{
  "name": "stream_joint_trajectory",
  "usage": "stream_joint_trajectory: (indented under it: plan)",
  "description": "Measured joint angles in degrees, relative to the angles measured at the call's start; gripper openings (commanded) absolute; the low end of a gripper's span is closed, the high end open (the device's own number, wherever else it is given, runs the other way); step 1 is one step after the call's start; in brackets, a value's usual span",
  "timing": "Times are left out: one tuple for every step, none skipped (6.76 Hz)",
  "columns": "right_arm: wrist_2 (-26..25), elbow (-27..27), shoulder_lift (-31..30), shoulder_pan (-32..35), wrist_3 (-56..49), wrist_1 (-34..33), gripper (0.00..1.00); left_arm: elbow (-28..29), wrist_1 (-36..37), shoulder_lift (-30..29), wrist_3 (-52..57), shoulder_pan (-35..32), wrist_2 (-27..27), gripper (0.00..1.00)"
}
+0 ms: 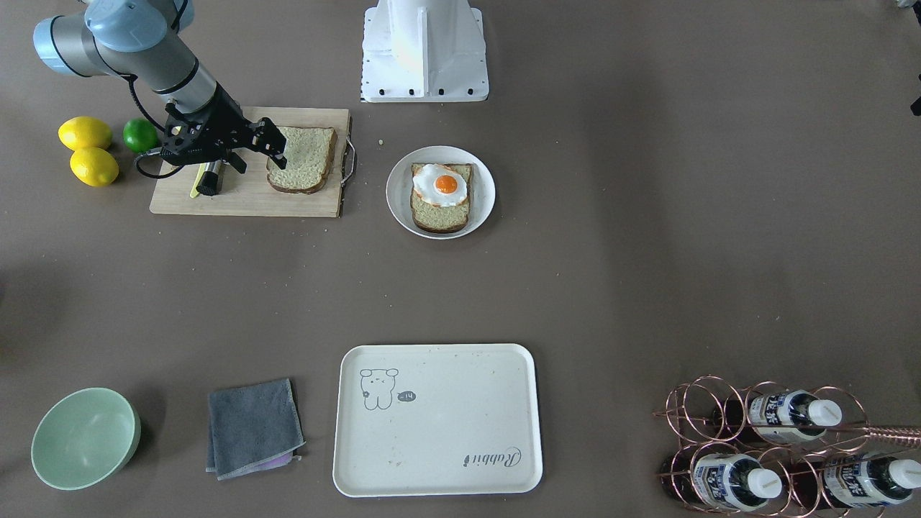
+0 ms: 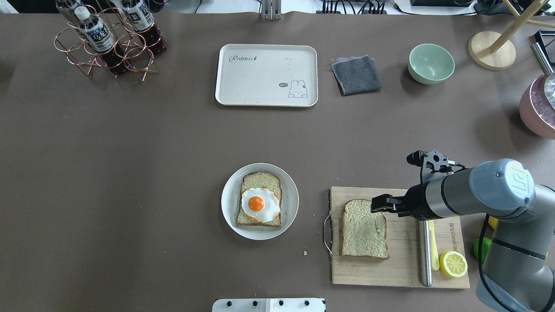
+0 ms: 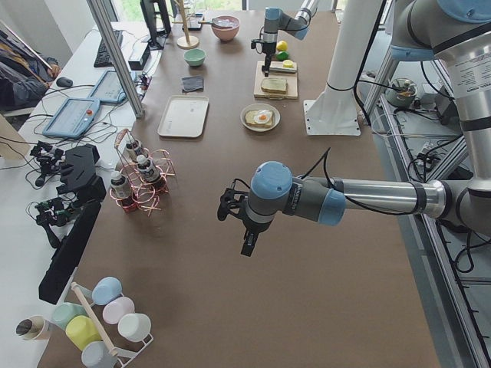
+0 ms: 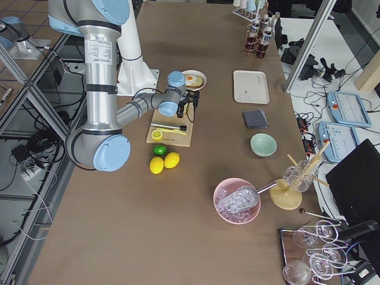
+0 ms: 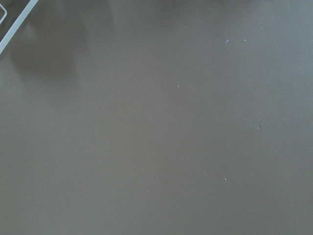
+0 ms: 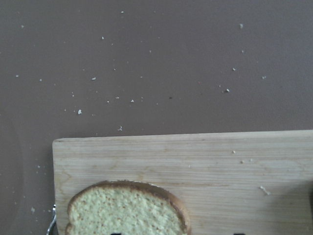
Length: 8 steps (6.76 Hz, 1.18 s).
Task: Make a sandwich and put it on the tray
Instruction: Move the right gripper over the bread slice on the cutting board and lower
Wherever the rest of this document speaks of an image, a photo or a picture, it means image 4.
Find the metal ice scoop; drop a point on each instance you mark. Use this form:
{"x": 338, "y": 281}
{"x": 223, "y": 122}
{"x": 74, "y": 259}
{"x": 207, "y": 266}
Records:
{"x": 245, "y": 198}

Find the right yellow lemon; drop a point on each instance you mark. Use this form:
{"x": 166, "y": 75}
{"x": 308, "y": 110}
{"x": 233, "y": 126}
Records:
{"x": 172, "y": 160}

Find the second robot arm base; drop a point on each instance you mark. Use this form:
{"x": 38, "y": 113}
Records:
{"x": 18, "y": 41}

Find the left yellow lemon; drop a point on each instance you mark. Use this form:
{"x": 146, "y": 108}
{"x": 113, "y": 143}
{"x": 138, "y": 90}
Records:
{"x": 156, "y": 165}

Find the aluminium frame post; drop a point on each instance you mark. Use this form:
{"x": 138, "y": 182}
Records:
{"x": 321, "y": 16}

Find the mint green bowl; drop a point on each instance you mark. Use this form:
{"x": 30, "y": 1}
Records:
{"x": 263, "y": 145}

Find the wine glass rack tray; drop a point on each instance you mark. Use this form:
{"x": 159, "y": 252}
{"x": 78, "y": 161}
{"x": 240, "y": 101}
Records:
{"x": 314, "y": 254}

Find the bread slice sandwich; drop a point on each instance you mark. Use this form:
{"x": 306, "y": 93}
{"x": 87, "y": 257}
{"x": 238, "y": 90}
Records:
{"x": 199, "y": 83}

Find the teach pendant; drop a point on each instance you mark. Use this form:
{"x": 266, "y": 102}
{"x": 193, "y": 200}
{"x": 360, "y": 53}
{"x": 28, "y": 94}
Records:
{"x": 348, "y": 108}
{"x": 343, "y": 140}

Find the white wire rack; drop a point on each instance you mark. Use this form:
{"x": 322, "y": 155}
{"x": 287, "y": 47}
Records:
{"x": 250, "y": 16}

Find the copper bottle caddy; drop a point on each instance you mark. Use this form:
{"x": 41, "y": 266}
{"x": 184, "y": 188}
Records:
{"x": 259, "y": 34}

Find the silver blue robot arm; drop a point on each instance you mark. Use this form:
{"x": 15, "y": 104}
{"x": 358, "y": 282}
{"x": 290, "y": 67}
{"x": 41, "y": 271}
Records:
{"x": 100, "y": 143}

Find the pink bowl with ice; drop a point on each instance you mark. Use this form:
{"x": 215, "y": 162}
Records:
{"x": 222, "y": 191}

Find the white round plate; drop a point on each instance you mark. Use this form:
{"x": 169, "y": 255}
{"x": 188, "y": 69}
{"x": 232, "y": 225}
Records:
{"x": 195, "y": 72}

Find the wooden cutting board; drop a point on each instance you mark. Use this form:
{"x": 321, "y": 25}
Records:
{"x": 170, "y": 138}

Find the yellow lemon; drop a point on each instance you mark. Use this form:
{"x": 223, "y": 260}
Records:
{"x": 156, "y": 165}
{"x": 172, "y": 160}

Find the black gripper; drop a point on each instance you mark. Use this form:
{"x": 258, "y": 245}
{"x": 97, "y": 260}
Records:
{"x": 192, "y": 98}

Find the cream plastic tray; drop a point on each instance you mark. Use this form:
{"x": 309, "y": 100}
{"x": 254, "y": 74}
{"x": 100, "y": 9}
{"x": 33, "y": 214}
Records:
{"x": 250, "y": 87}

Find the yellow lemon squeezer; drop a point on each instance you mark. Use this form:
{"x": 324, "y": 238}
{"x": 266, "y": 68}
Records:
{"x": 157, "y": 134}

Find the grey folded cloth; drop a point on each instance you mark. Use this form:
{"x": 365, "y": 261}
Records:
{"x": 255, "y": 118}

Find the upper teach pendant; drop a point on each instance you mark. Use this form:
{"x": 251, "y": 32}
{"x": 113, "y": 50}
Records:
{"x": 348, "y": 108}

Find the black laptop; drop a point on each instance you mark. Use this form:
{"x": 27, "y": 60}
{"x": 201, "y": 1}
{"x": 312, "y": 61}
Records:
{"x": 354, "y": 183}

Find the wooden mug tree stand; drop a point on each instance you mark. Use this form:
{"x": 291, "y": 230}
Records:
{"x": 287, "y": 198}

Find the lower teach pendant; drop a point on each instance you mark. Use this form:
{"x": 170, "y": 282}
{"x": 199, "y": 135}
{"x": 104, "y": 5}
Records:
{"x": 343, "y": 140}

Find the green lime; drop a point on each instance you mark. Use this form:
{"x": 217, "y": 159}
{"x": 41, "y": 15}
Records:
{"x": 159, "y": 149}

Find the black handled knife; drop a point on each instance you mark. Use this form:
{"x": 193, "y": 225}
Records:
{"x": 160, "y": 125}

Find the pastel cups on rack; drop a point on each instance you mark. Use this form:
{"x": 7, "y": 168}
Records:
{"x": 249, "y": 5}

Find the clear glass mug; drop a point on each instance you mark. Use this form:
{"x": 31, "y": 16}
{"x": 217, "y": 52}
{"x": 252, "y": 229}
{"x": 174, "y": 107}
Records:
{"x": 297, "y": 177}

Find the fried egg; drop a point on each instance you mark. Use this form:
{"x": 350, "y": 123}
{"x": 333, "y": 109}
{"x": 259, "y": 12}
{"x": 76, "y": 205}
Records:
{"x": 189, "y": 79}

